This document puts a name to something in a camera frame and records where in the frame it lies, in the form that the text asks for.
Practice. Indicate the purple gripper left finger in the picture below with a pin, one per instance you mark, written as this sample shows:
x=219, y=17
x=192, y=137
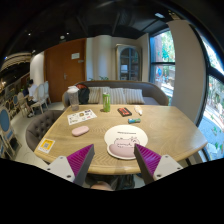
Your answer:
x=74, y=167

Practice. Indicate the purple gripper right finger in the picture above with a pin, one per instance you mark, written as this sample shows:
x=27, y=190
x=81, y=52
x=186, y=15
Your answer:
x=154, y=166

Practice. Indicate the round white pink mouse pad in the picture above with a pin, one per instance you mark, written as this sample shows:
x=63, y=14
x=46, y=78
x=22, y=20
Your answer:
x=121, y=140

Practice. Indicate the yellow QR code sticker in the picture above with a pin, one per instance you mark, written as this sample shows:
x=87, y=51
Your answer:
x=46, y=145

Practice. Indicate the small teal tube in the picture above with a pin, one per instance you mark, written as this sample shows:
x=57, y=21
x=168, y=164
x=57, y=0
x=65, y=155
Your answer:
x=131, y=121

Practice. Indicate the printed sticker sheet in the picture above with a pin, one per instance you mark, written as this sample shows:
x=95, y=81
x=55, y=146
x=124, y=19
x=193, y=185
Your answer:
x=81, y=116

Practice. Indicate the grey tufted armchair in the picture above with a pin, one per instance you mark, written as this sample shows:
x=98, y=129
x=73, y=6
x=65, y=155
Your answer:
x=39, y=127

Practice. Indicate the white plastic wrapped item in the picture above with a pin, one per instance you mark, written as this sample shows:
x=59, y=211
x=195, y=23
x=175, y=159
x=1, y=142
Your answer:
x=138, y=110

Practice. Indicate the black red flat box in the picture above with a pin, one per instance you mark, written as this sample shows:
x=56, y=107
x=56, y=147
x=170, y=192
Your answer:
x=124, y=112

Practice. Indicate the striped cushion right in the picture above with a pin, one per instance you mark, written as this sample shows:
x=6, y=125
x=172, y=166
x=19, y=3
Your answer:
x=133, y=96

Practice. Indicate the striped cushion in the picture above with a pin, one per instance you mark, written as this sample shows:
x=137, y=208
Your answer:
x=133, y=96
x=116, y=95
x=93, y=95

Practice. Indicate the brown curved sofa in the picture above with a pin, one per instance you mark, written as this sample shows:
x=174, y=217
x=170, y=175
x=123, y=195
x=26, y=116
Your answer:
x=152, y=94

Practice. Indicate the green drink can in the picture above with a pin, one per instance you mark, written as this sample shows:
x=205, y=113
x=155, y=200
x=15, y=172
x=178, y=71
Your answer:
x=106, y=102

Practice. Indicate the black backpack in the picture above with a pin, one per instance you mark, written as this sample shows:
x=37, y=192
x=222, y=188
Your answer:
x=83, y=93

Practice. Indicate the striped cushion left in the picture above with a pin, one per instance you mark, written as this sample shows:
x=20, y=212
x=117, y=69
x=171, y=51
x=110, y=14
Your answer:
x=93, y=95

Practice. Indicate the clear plastic tumbler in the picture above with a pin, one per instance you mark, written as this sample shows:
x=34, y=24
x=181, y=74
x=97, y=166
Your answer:
x=73, y=97

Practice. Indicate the striped cushion middle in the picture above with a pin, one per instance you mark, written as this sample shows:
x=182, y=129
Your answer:
x=116, y=95

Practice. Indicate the blue white chair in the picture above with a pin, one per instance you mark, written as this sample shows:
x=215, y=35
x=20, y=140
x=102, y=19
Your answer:
x=9, y=138

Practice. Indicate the white dining chair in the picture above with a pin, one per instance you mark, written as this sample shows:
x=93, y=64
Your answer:
x=40, y=97

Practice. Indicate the seated person white shirt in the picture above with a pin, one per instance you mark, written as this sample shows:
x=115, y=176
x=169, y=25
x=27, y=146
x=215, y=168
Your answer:
x=32, y=98

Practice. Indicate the wooden orange door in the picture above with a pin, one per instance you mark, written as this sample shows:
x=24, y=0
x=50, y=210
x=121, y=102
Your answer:
x=64, y=67

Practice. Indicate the arched mirror cabinet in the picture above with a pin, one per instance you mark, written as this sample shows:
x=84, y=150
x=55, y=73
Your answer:
x=128, y=62

